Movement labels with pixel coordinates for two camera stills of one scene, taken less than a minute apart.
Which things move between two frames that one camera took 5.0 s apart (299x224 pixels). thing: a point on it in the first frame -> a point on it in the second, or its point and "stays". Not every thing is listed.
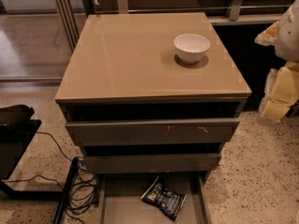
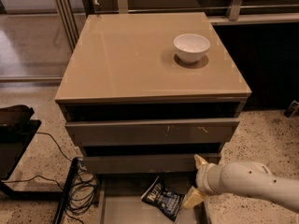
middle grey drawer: x=152 y=163 stays
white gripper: x=289 y=35 -> x=202 y=177
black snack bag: x=167 y=203 stays
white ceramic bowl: x=190 y=48 stays
